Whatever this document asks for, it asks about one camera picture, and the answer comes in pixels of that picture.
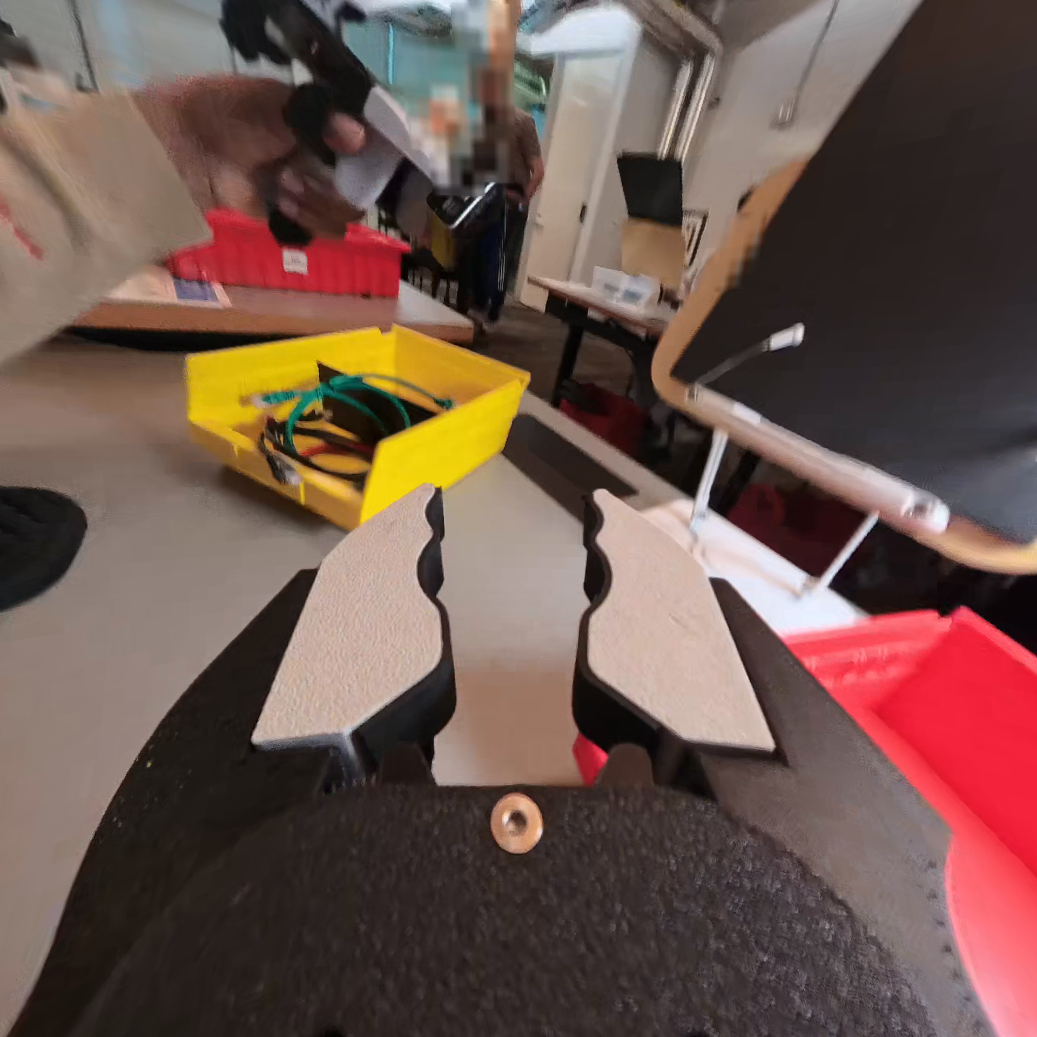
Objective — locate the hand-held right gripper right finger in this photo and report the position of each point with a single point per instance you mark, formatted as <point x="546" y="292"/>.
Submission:
<point x="672" y="648"/>

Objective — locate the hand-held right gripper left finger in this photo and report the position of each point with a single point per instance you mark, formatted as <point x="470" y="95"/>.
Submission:
<point x="364" y="640"/>

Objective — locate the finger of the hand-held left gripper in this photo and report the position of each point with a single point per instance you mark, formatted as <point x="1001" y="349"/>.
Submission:
<point x="369" y="174"/>
<point x="397" y="121"/>

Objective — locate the yellow plastic bin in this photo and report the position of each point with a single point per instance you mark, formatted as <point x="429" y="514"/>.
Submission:
<point x="437" y="437"/>

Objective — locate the red plastic bin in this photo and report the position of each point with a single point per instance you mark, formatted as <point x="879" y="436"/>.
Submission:
<point x="932" y="713"/>

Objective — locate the person's left forearm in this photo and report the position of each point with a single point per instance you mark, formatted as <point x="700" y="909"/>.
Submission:
<point x="73" y="211"/>

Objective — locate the person's left hand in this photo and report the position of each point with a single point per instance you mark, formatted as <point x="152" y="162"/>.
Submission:
<point x="235" y="146"/>

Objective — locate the red plastic crate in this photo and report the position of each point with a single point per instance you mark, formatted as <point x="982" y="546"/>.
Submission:
<point x="324" y="259"/>

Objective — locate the red bag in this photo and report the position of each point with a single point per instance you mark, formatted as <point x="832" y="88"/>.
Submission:
<point x="603" y="413"/>
<point x="778" y="510"/>

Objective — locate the white door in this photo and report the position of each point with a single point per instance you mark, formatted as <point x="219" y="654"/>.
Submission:
<point x="575" y="162"/>

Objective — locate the black bin divider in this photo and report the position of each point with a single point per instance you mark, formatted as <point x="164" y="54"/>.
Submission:
<point x="356" y="405"/>

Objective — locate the wooden book stand white base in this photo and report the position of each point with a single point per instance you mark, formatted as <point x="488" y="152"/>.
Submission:
<point x="891" y="283"/>

